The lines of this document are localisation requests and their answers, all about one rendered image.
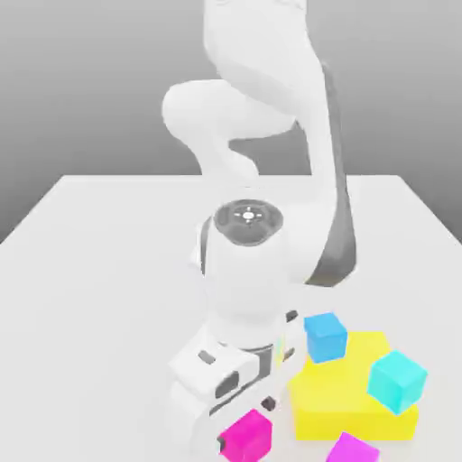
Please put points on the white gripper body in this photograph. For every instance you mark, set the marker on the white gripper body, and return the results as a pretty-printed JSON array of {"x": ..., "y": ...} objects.
[{"x": 193, "y": 422}]

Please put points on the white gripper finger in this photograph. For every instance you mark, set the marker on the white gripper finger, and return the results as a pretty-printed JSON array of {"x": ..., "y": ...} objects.
[
  {"x": 269, "y": 403},
  {"x": 221, "y": 444}
]

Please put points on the small magenta cube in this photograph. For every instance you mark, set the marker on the small magenta cube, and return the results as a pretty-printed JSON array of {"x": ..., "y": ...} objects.
[{"x": 249, "y": 435}]

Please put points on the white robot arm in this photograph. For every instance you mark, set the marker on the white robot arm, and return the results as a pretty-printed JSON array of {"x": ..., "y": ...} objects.
[{"x": 245, "y": 281}]

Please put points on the small blue cube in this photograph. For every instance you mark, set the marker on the small blue cube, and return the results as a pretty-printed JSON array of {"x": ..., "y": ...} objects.
[{"x": 326, "y": 339}]

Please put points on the small purple cube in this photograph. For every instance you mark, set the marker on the small purple cube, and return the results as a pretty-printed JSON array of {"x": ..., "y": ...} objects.
[{"x": 352, "y": 449}]

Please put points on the small cyan cube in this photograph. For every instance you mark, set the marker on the small cyan cube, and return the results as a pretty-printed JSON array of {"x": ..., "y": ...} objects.
[{"x": 397, "y": 382}]

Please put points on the large yellow box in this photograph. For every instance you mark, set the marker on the large yellow box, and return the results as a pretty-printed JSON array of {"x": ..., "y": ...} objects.
[{"x": 335, "y": 400}]

